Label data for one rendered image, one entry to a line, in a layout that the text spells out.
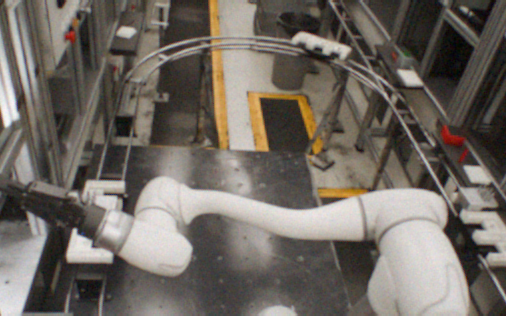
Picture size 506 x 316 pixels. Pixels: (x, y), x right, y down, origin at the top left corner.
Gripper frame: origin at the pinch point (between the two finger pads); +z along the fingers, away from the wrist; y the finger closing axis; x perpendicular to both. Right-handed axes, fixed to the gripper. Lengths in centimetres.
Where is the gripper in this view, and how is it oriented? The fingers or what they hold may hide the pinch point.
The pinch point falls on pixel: (7, 185)
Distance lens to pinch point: 107.5
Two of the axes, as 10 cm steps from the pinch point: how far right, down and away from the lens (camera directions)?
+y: 5.3, -6.0, -6.0
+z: -8.5, -4.4, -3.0
